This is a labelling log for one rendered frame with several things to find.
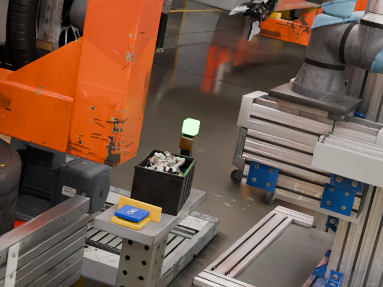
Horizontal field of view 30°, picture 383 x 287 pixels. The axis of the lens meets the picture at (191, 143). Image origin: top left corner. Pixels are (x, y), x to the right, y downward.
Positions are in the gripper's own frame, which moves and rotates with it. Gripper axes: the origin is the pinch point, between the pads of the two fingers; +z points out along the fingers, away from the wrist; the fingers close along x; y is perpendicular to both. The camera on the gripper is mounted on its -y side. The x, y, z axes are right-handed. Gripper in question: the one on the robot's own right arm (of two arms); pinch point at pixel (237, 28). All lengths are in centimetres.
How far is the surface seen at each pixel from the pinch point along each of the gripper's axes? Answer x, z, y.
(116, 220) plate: -34, 103, 100
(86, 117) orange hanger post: -50, 86, 74
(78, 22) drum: -55, 55, 16
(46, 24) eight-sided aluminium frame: -65, 67, 27
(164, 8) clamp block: -37, 28, 21
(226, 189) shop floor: 75, 41, -38
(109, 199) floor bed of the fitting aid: 15, 90, -8
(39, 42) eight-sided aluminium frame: -62, 73, 27
